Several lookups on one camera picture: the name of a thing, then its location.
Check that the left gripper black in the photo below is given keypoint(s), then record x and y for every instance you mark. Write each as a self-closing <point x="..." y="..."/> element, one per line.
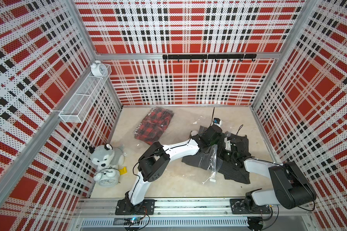
<point x="221" y="138"/>

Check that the clear plastic vacuum bag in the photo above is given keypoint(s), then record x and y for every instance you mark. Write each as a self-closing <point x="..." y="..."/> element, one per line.
<point x="153" y="162"/>

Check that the red black plaid shirt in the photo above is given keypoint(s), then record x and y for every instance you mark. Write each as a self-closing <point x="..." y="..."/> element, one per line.
<point x="154" y="124"/>

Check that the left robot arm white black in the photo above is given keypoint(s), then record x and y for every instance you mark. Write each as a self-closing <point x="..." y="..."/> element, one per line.
<point x="137" y="193"/>

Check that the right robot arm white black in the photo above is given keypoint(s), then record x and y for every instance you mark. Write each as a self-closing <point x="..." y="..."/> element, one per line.
<point x="290" y="188"/>

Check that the yellow small block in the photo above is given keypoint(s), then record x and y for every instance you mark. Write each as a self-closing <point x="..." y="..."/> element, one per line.
<point x="123" y="171"/>

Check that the grey husky plush toy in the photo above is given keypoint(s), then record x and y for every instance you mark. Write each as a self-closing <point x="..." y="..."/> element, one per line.
<point x="107" y="156"/>

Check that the white alarm clock on floor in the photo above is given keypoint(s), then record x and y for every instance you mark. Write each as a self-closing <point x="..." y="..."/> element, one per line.
<point x="108" y="177"/>

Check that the white alarm clock on shelf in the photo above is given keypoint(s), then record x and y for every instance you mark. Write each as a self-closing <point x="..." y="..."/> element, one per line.
<point x="98" y="69"/>

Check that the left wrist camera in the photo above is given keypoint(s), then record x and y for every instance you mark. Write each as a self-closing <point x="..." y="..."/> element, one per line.
<point x="217" y="121"/>

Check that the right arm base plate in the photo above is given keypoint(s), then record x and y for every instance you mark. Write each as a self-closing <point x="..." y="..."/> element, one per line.
<point x="247" y="206"/>

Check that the black hook rail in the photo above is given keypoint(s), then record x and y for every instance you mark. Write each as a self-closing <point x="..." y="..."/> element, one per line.
<point x="208" y="56"/>

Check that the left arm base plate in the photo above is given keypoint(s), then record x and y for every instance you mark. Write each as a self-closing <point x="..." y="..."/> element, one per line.
<point x="124" y="207"/>

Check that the electronics board with cables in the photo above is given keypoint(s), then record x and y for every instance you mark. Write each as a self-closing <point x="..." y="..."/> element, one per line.
<point x="131" y="224"/>

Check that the white wire mesh shelf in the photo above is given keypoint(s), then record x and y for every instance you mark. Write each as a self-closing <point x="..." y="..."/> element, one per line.
<point x="79" y="105"/>

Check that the aluminium mounting rail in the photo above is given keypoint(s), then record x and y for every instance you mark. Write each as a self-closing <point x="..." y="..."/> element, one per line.
<point x="164" y="207"/>

